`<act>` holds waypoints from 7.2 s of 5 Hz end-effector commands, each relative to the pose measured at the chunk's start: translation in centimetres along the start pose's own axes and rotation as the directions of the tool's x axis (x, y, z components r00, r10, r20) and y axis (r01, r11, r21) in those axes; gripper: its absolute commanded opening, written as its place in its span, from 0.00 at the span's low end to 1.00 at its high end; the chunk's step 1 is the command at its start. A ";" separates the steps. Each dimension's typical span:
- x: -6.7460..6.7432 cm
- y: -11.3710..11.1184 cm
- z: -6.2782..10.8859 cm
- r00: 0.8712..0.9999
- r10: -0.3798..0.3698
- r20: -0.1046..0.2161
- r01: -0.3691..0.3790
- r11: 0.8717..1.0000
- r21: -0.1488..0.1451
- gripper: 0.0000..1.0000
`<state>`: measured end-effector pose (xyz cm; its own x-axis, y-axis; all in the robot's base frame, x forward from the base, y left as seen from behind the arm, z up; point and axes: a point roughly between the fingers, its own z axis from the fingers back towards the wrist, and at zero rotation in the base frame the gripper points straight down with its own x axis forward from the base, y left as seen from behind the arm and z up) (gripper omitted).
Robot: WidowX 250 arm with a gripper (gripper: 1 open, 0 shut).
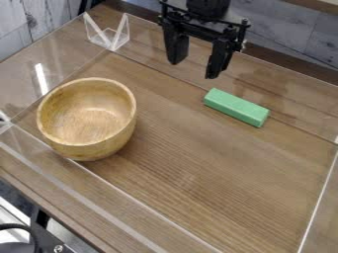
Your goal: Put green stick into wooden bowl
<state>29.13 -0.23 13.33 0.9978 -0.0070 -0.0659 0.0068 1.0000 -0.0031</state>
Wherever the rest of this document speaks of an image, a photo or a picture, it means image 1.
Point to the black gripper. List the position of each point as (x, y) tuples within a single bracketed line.
[(204, 19)]

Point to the green rectangular stick block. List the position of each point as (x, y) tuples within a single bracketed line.
[(236, 107)]

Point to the wooden bowl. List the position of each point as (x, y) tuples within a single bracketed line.
[(87, 118)]

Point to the clear acrylic tray wall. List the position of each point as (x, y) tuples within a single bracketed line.
[(202, 184)]

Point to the black table leg bracket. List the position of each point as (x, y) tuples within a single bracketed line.
[(48, 243)]

